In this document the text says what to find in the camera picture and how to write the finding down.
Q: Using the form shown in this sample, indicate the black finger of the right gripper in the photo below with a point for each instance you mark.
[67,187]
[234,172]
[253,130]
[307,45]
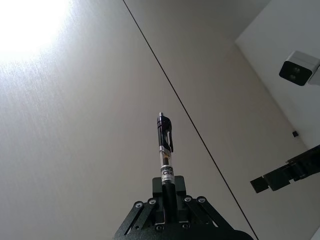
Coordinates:
[280,177]

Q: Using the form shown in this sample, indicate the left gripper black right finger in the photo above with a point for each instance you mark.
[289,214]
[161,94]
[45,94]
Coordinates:
[180,190]

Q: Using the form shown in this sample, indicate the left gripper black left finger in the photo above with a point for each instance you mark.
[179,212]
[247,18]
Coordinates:
[157,190]

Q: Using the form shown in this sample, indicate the black clear retractable pen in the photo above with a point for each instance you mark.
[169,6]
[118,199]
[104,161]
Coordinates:
[165,140]

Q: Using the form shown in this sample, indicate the small black wall fixture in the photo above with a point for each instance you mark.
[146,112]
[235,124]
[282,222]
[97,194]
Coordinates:
[295,133]

